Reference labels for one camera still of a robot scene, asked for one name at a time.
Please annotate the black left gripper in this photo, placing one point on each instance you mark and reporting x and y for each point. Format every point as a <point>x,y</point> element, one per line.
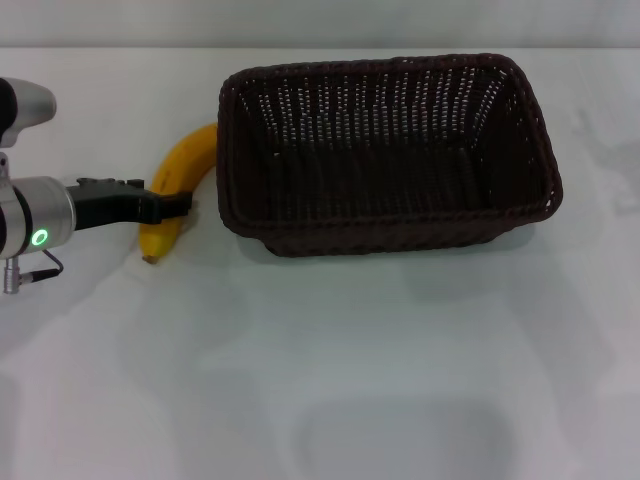
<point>105,205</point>

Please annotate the yellow banana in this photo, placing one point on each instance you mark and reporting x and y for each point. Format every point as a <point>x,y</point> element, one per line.
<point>185,160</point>

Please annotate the black wicker basket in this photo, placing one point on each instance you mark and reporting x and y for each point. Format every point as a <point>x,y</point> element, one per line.
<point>390,170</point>

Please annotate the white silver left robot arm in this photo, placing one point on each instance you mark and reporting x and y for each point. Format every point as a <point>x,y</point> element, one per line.
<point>40,215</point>

